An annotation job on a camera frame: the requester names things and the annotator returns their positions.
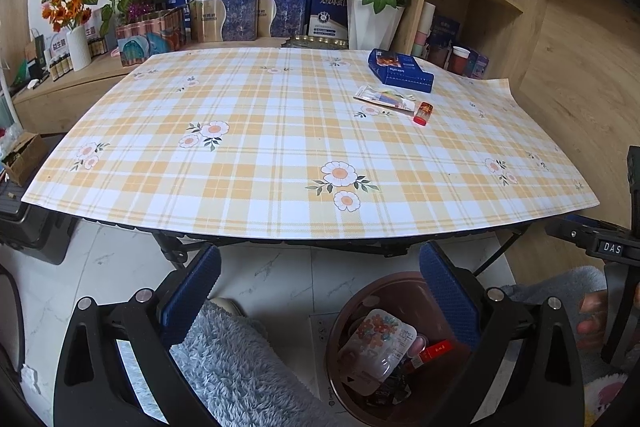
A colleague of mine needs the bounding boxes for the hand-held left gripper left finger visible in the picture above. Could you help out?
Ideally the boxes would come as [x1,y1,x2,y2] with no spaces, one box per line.
[52,244,223,427]

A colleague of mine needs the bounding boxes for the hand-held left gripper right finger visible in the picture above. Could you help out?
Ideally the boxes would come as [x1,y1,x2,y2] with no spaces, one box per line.
[419,241,587,427]

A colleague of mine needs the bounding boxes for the red white cigarette box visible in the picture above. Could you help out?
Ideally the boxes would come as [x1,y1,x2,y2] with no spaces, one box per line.
[407,339,455,372]

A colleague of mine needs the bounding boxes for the brown plastic bin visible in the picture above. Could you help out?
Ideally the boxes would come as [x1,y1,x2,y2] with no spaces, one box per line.
[325,272,481,427]

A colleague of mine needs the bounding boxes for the floral clear plastic container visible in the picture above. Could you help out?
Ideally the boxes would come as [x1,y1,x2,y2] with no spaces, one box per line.
[337,308,418,384]

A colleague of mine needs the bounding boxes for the clear toothbrush packet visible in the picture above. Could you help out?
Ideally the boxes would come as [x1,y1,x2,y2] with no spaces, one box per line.
[353,85,417,112]

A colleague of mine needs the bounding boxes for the person's right hand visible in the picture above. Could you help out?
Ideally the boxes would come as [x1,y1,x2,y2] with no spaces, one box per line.
[575,289,610,350]

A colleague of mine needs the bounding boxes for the beige slipper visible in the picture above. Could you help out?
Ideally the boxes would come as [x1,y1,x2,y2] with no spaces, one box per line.
[209,297,247,319]

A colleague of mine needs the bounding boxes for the person's left leg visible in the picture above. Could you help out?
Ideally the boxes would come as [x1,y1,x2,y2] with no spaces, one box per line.
[170,302,346,427]

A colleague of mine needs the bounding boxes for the yellow checkered floral tablecloth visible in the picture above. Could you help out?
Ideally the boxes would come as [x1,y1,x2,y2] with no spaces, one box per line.
[22,48,598,242]

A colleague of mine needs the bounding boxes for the white floral fabric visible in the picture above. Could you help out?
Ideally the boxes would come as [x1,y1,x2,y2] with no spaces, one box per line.
[582,372,640,427]

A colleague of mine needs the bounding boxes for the black plastic case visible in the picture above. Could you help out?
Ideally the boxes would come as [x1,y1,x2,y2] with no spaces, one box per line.
[0,184,78,265]

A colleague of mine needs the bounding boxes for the cardboard box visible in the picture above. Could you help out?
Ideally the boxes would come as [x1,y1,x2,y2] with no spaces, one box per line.
[0,132,50,186]

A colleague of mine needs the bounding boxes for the low wooden cabinet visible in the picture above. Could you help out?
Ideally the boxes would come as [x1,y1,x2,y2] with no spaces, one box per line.
[10,34,301,132]

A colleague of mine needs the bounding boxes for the small blue purple box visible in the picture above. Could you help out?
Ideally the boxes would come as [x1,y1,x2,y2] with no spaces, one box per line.
[467,52,491,80]

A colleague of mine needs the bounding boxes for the red white paper cup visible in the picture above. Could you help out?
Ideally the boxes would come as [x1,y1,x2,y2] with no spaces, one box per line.
[447,47,470,76]

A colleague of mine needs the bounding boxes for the row of small brown bottles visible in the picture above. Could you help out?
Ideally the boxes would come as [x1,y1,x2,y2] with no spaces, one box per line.
[47,34,108,82]

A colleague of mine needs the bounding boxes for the dark blue printed box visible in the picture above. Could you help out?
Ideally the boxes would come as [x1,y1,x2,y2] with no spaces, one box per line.
[429,16,461,52]

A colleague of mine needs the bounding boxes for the orange flowers white vase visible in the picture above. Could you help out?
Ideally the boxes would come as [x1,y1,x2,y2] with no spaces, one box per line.
[41,0,96,72]

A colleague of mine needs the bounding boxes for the striped wavy planter box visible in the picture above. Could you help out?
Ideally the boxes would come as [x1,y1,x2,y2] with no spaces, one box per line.
[116,7,190,68]

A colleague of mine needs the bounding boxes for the stack of pastel cups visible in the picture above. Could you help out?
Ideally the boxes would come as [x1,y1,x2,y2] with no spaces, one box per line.
[412,2,437,58]

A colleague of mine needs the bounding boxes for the blue gold gift box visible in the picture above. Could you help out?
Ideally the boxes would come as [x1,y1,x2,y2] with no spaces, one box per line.
[256,0,307,38]
[189,0,258,44]

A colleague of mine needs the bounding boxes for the gold decorative tray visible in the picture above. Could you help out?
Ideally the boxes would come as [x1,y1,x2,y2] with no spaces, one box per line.
[282,34,348,49]

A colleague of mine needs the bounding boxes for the kraft paper bag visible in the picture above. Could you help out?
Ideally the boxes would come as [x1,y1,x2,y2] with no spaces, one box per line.
[24,28,47,65]

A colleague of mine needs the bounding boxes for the blue white milk powder box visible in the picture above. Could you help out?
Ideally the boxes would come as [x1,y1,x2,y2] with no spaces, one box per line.
[307,0,351,42]

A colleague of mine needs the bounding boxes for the black folding table frame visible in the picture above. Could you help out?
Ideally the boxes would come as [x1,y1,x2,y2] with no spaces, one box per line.
[80,217,531,273]

